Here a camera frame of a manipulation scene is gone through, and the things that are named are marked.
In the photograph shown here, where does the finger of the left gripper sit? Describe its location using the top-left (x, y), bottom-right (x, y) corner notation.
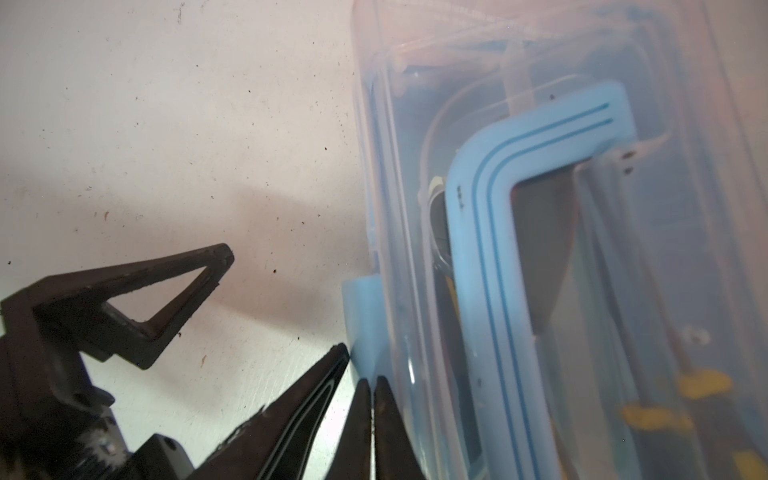
top-left (190, 343), bottom-right (350, 479)
top-left (1, 243), bottom-right (235, 370)

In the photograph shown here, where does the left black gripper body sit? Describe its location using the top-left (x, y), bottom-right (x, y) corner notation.
top-left (1, 299), bottom-right (193, 479)

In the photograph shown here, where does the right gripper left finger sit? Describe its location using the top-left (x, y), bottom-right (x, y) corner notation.
top-left (326, 379), bottom-right (372, 480)

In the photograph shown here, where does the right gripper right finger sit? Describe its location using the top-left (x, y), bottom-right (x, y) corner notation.
top-left (373, 376), bottom-right (426, 480)

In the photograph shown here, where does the blue plastic tool box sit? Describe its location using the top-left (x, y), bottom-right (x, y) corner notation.
top-left (344, 1), bottom-right (767, 479)

